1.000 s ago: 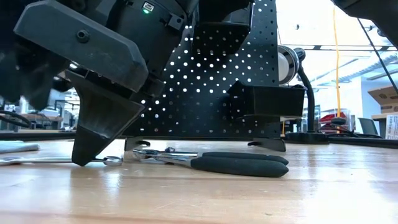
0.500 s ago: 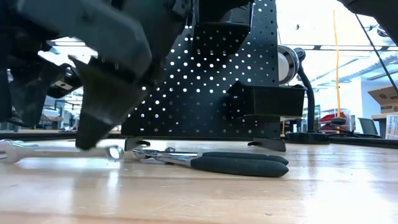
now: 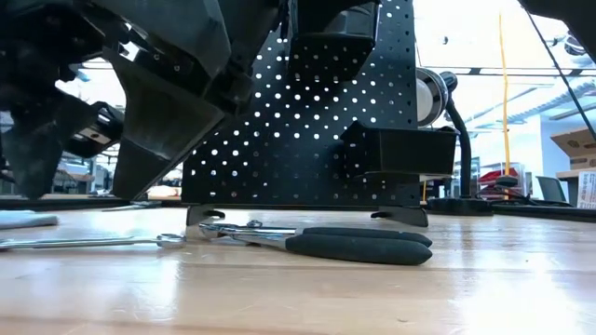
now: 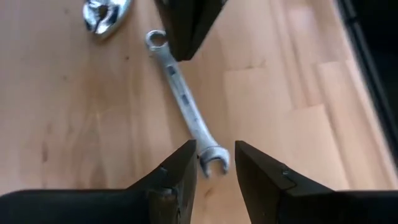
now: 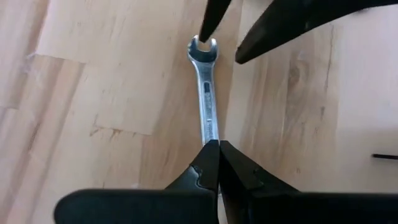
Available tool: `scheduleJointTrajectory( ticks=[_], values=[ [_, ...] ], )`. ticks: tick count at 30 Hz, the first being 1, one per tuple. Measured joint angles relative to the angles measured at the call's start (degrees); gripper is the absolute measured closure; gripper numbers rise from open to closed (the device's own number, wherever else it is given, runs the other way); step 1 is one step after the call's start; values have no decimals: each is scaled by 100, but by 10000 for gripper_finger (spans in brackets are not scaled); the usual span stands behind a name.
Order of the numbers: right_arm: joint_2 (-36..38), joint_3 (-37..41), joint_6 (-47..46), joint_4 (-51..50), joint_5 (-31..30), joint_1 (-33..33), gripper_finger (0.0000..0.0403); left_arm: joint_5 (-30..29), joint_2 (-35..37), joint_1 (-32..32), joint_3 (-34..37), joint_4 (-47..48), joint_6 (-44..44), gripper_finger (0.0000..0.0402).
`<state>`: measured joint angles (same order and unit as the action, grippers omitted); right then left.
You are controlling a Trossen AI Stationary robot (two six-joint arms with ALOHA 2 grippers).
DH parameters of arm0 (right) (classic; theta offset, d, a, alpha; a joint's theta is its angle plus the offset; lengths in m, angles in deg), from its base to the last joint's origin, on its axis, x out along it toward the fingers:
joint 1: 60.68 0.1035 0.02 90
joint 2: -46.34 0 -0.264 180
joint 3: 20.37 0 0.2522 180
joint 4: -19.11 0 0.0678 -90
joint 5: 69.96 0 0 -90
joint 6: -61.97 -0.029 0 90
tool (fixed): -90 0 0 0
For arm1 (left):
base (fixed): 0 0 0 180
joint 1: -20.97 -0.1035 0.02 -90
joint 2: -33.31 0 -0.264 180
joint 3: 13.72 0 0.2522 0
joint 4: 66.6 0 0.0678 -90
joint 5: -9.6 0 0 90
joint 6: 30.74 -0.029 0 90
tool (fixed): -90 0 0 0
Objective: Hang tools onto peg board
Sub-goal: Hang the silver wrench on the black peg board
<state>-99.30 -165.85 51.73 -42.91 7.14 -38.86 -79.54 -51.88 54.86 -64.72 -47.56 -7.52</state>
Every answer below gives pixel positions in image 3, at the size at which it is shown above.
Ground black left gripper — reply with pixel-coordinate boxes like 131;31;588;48
0;0;286;202

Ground chrome combination wrench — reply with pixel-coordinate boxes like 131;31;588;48
0;232;187;251

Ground black metal peg board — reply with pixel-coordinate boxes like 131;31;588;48
180;0;430;229

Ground black-handled slip-joint pliers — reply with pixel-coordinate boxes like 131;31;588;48
198;220;434;267

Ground white orange rounded device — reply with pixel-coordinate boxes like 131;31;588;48
147;184;183;199

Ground grey blue work glove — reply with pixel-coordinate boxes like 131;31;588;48
0;209;60;230

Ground tapered black pegboard bin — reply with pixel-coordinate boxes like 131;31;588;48
286;0;382;85

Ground wide black pegboard bin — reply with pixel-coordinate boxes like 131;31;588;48
339;121;460;181

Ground black gooseneck desk lamp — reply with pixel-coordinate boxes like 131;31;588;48
415;67;495;218

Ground red bin rack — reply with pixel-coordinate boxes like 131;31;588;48
479;167;522;187

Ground office chair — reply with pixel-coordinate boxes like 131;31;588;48
535;175;569;204

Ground thin black pole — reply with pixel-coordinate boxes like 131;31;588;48
528;13;596;141

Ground brown cardboard box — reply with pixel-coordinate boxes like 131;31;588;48
551;127;596;171

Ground white printed sign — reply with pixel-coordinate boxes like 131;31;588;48
576;169;596;209

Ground yellow strap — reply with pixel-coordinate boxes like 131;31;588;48
496;11;512;178

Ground black ceiling cable reel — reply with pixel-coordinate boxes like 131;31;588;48
562;31;589;58

